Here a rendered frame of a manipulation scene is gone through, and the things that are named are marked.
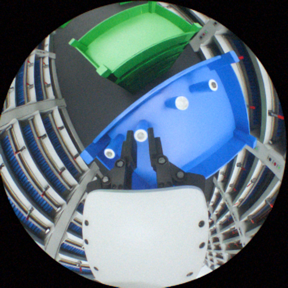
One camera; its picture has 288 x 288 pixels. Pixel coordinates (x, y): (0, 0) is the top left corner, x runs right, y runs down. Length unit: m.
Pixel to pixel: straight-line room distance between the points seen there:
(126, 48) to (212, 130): 0.31
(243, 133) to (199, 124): 0.13
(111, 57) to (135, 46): 0.07
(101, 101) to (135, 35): 0.54
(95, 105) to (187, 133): 0.68
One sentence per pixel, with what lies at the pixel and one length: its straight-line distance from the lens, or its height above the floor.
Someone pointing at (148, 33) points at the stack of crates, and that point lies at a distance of 0.35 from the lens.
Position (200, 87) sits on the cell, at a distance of 0.15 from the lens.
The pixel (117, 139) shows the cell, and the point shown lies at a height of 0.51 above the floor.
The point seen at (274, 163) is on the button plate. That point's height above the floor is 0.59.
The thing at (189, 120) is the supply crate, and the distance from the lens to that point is 0.19.
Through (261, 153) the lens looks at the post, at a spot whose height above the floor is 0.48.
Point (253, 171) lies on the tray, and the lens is 0.74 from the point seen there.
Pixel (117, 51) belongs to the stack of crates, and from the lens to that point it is 0.31.
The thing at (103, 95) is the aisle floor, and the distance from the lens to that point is 0.73.
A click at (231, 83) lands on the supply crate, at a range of 0.23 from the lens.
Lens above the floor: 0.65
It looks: 65 degrees down
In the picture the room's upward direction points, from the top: 173 degrees counter-clockwise
